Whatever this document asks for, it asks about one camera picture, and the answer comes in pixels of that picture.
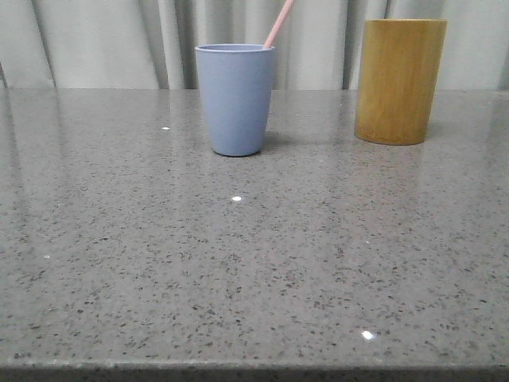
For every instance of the blue plastic cup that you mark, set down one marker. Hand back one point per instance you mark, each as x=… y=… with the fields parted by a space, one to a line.
x=235 y=82

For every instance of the grey pleated curtain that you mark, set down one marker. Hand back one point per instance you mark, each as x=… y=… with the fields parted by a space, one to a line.
x=150 y=44

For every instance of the pink chopstick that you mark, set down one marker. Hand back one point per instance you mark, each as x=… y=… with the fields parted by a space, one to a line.
x=282 y=16

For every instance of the bamboo cylinder holder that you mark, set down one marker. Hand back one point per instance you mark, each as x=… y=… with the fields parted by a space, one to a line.
x=400 y=60

